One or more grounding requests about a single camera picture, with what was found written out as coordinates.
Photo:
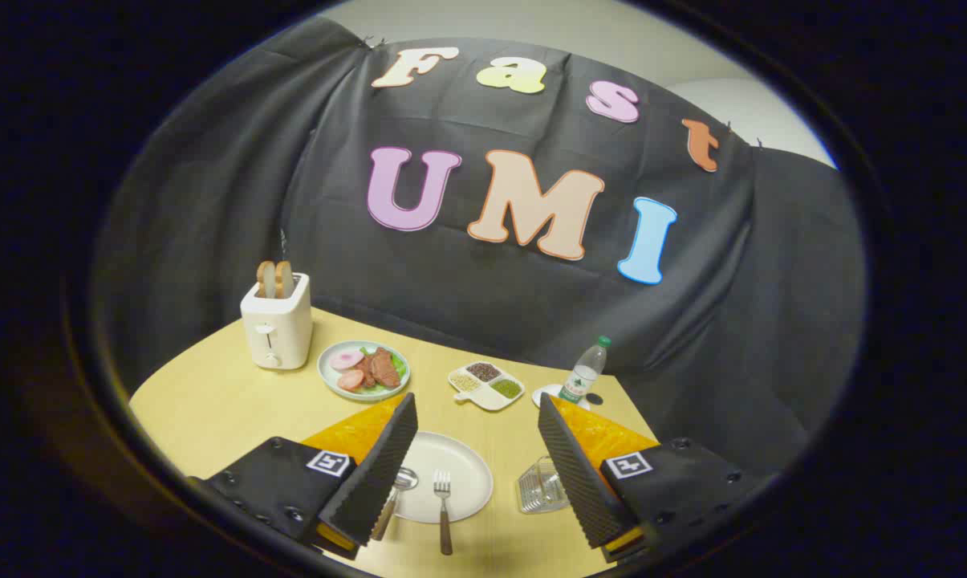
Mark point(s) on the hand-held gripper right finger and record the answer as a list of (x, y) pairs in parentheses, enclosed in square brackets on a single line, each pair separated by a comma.
[(579, 474)]

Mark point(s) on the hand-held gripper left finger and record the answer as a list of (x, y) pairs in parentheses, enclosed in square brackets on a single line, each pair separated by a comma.
[(375, 474)]

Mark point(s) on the white coaster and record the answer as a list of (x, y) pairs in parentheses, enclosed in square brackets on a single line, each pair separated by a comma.
[(546, 395)]

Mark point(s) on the white round plate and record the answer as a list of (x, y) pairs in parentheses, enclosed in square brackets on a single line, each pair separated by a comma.
[(459, 457)]

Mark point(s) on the clear plastic water bottle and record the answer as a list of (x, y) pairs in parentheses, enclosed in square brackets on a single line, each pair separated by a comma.
[(583, 377)]

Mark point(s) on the pink ham slice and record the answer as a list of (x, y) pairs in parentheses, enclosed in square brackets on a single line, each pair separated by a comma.
[(345, 359), (351, 380)]

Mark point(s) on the green rimmed food plate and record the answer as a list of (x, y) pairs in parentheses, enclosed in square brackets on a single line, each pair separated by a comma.
[(331, 377)]

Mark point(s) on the brown meat slices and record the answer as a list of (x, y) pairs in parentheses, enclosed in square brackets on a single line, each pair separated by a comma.
[(383, 368)]

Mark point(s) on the green lettuce leaf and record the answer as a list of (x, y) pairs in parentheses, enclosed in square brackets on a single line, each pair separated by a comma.
[(400, 365)]

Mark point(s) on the green beans pile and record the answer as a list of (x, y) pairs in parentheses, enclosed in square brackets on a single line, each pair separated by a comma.
[(506, 388)]

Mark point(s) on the white divided dish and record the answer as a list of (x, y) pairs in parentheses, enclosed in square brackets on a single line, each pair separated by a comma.
[(483, 399)]

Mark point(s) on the pale beans pile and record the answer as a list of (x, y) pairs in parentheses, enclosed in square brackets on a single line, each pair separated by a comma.
[(465, 382)]

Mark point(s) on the dark beans pile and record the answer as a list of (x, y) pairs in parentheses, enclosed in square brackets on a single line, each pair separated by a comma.
[(483, 371)]

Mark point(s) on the white toaster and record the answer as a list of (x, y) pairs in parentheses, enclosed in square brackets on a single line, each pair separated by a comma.
[(278, 329)]

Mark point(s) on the toasted bread slice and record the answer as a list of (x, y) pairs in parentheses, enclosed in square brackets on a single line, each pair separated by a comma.
[(266, 279), (285, 278)]

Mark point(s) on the black backdrop cloth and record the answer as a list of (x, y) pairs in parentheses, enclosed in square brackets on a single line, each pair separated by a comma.
[(331, 241)]

